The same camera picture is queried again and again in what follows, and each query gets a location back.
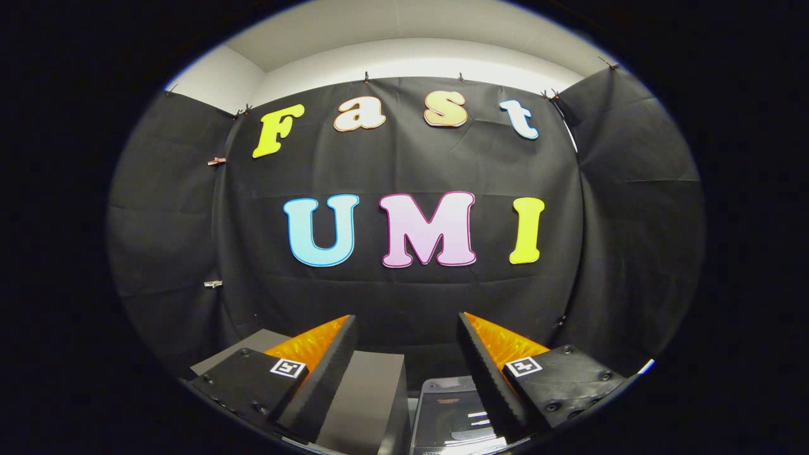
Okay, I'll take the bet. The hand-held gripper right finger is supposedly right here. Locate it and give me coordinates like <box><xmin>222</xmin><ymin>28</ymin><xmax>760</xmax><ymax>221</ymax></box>
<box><xmin>456</xmin><ymin>312</ymin><xmax>627</xmax><ymax>440</ymax></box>

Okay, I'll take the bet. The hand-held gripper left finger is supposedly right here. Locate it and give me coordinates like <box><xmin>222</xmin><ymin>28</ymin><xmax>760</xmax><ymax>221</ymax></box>
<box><xmin>190</xmin><ymin>314</ymin><xmax>358</xmax><ymax>443</ymax></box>

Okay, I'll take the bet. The washing machine with dark lid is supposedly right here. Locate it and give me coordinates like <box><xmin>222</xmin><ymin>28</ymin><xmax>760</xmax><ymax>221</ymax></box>
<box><xmin>410</xmin><ymin>376</ymin><xmax>526</xmax><ymax>455</ymax></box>

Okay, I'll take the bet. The grey box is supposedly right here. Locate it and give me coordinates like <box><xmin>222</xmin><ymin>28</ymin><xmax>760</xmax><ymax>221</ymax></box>
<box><xmin>190</xmin><ymin>329</ymin><xmax>409</xmax><ymax>455</ymax></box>

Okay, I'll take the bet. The black backdrop cloth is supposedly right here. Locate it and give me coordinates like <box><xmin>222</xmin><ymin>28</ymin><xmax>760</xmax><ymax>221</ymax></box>
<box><xmin>106</xmin><ymin>63</ymin><xmax>706</xmax><ymax>380</ymax></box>

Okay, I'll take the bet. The row of small black clips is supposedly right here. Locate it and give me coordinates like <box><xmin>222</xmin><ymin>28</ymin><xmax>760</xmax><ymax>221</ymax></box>
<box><xmin>164</xmin><ymin>56</ymin><xmax>619</xmax><ymax>119</ymax></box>

